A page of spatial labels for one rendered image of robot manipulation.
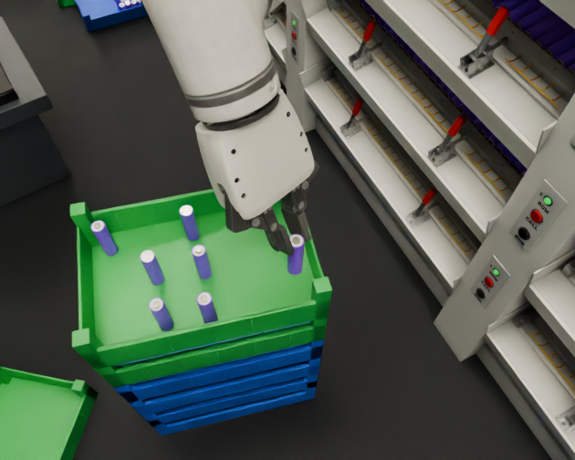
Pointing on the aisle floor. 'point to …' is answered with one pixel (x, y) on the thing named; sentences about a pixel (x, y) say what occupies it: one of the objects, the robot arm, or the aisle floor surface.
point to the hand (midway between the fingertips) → (287, 229)
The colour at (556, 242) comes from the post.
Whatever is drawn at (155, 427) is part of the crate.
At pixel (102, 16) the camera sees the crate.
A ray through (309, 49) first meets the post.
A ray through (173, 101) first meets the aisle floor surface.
